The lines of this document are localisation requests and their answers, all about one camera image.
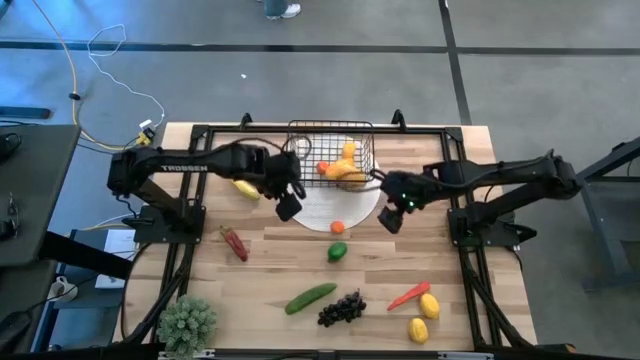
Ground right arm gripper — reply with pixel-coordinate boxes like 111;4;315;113
377;169;437;235

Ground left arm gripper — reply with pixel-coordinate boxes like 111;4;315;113
269;152;306;223

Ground yellow toy banana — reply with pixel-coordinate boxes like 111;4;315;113
230;178;262;202

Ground tan toy potato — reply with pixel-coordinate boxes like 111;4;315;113
338;172;368;191

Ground green toy pepper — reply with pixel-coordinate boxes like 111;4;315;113
327;241;349;264

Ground orange toy mango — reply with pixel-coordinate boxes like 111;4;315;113
324;158;357;181

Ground red toy chili pepper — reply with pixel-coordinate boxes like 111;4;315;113
219;225;250;263

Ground green toy cucumber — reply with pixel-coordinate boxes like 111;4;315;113
284;282;339;316

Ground yellow toy lemon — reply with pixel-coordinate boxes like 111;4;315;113
407;317;430;345
419;292;441;320

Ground dark purple toy grapes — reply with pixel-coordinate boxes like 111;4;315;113
317;289;368;329

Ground white round woven placemat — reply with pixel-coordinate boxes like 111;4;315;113
291;133;382;233

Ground green artificial potted plant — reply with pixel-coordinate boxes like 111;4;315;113
156;294;219;359

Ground yellow and white power plug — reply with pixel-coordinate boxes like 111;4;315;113
134;118;157;148

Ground white box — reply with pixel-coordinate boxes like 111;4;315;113
93;228;139;291

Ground person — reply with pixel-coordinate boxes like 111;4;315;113
263;0;303;22

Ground black diagonal beam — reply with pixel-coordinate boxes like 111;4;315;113
39;230;134;281

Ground grey metal stand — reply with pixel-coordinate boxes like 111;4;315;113
549;135;640;292

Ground white mug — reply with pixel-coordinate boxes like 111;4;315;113
47;275;80;304

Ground black side table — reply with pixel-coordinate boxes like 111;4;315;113
0;123;82;269

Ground black floor strip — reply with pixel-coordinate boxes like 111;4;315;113
0;105;53;121

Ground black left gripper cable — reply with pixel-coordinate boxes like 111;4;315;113
214;134;314;201

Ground black aluminium table frame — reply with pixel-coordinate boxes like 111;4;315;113
117;122;576;360

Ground black wire basket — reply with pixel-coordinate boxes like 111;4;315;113
287;119;377;192

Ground white floor cable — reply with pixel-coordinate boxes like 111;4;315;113
86;23;167;129

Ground yellow floor cable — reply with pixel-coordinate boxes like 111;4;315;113
30;0;151;151

